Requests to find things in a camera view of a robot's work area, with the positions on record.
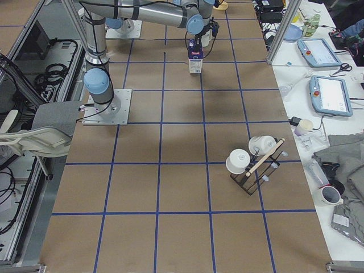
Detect near teach pendant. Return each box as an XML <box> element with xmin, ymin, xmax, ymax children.
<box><xmin>309</xmin><ymin>75</ymin><xmax>353</xmax><ymax>117</ymax></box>

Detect lavender cup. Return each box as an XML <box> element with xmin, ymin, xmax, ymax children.
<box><xmin>294</xmin><ymin>119</ymin><xmax>313</xmax><ymax>137</ymax></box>

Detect black scissors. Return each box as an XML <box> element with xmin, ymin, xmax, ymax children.
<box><xmin>329</xmin><ymin>63</ymin><xmax>353</xmax><ymax>77</ymax></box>

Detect black wire cup rack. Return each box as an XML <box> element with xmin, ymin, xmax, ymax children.
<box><xmin>230</xmin><ymin>150</ymin><xmax>280</xmax><ymax>196</ymax></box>

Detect white mug dark interior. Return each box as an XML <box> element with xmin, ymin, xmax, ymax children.
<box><xmin>312</xmin><ymin>185</ymin><xmax>344</xmax><ymax>206</ymax></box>

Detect blue plate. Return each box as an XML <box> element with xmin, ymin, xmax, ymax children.
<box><xmin>283</xmin><ymin>24</ymin><xmax>303</xmax><ymax>42</ymax></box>

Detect white mug on rack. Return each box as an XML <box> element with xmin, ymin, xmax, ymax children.
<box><xmin>248</xmin><ymin>135</ymin><xmax>276</xmax><ymax>156</ymax></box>

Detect milk carton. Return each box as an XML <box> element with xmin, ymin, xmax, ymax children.
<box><xmin>188</xmin><ymin>39</ymin><xmax>204</xmax><ymax>73</ymax></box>

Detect clear plastic bottle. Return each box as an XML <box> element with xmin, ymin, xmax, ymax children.
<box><xmin>305</xmin><ymin>160</ymin><xmax>330</xmax><ymax>188</ymax></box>

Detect green patterned bottle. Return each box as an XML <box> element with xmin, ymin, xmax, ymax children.
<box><xmin>303</xmin><ymin>14</ymin><xmax>321</xmax><ymax>38</ymax></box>

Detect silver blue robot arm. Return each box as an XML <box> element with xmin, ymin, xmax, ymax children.
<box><xmin>79</xmin><ymin>1</ymin><xmax>220</xmax><ymax>125</ymax></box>

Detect grey cloth pile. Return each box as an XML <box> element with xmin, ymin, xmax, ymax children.
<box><xmin>313</xmin><ymin>133</ymin><xmax>363</xmax><ymax>245</ymax></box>

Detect black coiled cables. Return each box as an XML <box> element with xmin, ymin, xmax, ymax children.
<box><xmin>34</xmin><ymin>63</ymin><xmax>71</xmax><ymax>92</ymax></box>

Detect far teach pendant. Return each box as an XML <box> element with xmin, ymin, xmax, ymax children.
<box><xmin>297</xmin><ymin>39</ymin><xmax>342</xmax><ymax>68</ymax></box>

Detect teach pendant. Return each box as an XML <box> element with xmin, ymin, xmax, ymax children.
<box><xmin>297</xmin><ymin>39</ymin><xmax>342</xmax><ymax>68</ymax></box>
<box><xmin>309</xmin><ymin>75</ymin><xmax>353</xmax><ymax>117</ymax></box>

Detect aluminium frame post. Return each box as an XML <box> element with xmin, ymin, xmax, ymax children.
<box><xmin>266</xmin><ymin>0</ymin><xmax>301</xmax><ymax>65</ymax></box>

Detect square metal base plate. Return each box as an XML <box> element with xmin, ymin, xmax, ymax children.
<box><xmin>81</xmin><ymin>89</ymin><xmax>132</xmax><ymax>126</ymax></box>

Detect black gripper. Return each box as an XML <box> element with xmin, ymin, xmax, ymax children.
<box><xmin>203</xmin><ymin>19</ymin><xmax>220</xmax><ymax>38</ymax></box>

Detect grey white office chair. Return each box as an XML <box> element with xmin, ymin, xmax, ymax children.
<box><xmin>1</xmin><ymin>101</ymin><xmax>82</xmax><ymax>180</ymax></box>

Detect white cup on rack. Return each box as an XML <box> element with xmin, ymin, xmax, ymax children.
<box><xmin>225</xmin><ymin>149</ymin><xmax>250</xmax><ymax>175</ymax></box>

